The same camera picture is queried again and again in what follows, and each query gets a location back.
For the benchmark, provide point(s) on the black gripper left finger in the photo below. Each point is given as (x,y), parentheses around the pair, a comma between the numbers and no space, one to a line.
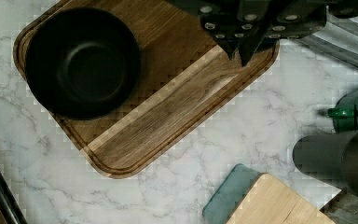
(218,18)

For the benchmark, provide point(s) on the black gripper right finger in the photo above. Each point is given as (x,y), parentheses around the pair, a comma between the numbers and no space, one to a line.
(278,19)

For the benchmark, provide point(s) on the green white mug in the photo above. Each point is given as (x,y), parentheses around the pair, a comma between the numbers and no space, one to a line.
(345,113)

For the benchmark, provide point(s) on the dark grey cup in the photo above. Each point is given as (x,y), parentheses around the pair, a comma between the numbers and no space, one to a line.
(331,158)

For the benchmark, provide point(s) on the teal canister with wooden lid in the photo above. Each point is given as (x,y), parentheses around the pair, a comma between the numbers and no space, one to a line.
(249,197)

